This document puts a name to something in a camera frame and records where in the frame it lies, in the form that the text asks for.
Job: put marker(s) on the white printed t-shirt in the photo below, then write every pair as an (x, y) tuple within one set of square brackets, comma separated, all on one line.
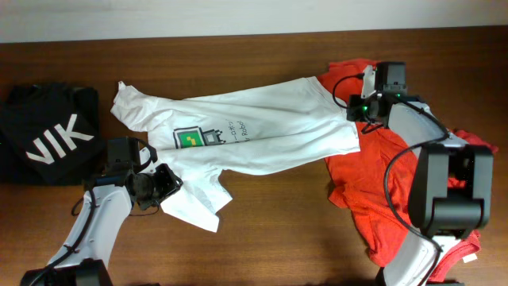
[(257, 131)]

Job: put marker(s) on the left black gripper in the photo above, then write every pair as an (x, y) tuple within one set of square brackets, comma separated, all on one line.
[(169, 185)]

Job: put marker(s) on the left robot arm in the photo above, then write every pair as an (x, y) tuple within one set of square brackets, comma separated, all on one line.
[(109, 197)]

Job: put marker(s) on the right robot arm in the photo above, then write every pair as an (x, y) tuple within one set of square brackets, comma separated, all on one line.
[(450, 195)]

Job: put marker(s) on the black folded t-shirt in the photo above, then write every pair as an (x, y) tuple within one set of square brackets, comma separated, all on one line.
[(50, 135)]

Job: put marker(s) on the red t-shirt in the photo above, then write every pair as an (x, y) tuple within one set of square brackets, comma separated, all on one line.
[(358, 180)]

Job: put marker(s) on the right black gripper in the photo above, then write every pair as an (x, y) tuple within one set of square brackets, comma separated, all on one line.
[(352, 108)]

